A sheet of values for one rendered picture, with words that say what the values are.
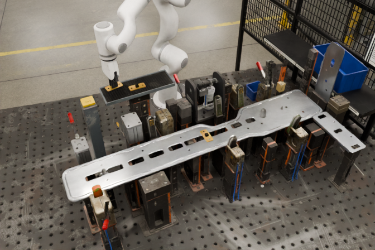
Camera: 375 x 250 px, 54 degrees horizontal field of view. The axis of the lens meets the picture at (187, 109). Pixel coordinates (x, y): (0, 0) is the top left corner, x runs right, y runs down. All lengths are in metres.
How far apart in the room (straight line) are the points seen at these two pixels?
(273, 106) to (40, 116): 1.48
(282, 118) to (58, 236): 1.27
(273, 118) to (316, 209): 0.51
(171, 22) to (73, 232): 1.17
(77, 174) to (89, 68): 2.53
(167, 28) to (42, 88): 2.26
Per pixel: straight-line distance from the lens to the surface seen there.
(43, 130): 2.48
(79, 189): 1.70
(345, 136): 2.00
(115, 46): 1.61
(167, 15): 1.98
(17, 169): 2.30
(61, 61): 4.38
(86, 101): 1.86
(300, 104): 2.12
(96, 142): 2.02
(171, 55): 2.09
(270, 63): 2.02
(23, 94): 4.02
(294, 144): 1.93
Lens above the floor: 2.32
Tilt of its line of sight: 42 degrees down
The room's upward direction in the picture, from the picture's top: straight up
